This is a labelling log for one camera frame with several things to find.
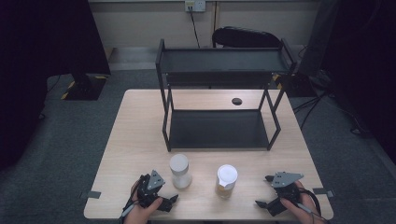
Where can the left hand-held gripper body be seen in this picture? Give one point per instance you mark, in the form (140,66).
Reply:
(149,193)

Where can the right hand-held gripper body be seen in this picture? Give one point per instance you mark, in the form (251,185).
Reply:
(285,180)

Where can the white-lidded jar of white powder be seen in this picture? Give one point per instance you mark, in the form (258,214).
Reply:
(180,169)

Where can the paper cup with white lid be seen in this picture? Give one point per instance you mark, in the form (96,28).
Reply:
(226,180)

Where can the black two-tier metal rack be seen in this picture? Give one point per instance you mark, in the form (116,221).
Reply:
(218,60)

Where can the person's left hand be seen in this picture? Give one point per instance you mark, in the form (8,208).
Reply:
(138,214)

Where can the person's right hand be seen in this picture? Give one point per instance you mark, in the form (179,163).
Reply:
(303,213)

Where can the grey tape strip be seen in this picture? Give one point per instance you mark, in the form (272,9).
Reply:
(91,195)
(322,192)

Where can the black stand base with striped tape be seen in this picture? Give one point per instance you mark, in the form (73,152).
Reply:
(300,85)
(85,88)

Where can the black chair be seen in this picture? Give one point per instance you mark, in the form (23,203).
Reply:
(246,38)

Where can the dark curtain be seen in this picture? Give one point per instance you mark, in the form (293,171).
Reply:
(37,62)
(367,62)

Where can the dark grey upright panel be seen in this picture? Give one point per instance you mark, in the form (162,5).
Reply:
(317,37)

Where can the white wall socket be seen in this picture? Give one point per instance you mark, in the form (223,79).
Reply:
(197,4)

